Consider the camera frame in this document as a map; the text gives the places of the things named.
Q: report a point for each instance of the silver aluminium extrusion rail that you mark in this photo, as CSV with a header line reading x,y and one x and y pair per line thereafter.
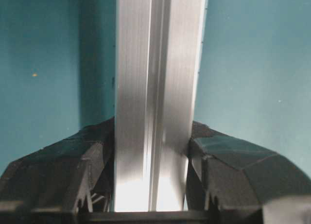
x,y
158,54

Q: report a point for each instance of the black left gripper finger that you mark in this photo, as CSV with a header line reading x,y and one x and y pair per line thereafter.
x,y
64,177

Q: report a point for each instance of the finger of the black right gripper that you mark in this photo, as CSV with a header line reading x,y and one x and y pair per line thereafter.
x,y
234,174

